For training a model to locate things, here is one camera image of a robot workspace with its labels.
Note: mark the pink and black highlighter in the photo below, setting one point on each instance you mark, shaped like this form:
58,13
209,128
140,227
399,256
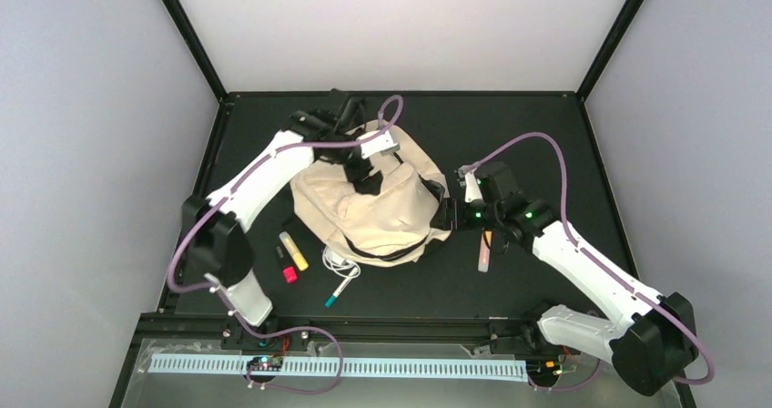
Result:
286,265

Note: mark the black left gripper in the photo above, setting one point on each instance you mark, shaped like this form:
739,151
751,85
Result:
366,184

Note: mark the white charger with cable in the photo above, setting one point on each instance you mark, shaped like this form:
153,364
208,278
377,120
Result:
345,268

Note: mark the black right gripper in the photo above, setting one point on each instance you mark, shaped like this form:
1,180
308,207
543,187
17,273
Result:
450,209

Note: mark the teal capped white marker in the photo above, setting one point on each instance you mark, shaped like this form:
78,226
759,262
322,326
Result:
338,291

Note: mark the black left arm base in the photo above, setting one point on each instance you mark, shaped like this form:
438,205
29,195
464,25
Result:
234,337

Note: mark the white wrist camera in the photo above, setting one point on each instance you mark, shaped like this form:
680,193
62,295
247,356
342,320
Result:
377,142
470,183

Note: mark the cream canvas backpack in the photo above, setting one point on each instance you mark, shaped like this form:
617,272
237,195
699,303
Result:
384,230

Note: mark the yellow highlighter pen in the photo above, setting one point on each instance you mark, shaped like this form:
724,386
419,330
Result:
293,251

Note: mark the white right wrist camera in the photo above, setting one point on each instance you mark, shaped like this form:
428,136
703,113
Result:
470,183

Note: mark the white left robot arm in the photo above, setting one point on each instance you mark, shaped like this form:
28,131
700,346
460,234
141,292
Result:
215,254

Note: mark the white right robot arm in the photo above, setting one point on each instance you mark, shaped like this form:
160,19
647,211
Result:
647,337

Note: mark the light blue slotted cable duct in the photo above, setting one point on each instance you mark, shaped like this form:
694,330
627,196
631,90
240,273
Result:
393,368

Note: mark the orange highlighter pen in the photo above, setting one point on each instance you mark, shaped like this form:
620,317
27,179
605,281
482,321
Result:
485,251

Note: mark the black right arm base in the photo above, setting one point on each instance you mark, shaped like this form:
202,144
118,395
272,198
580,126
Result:
522,336

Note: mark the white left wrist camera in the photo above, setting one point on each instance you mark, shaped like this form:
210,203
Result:
377,142

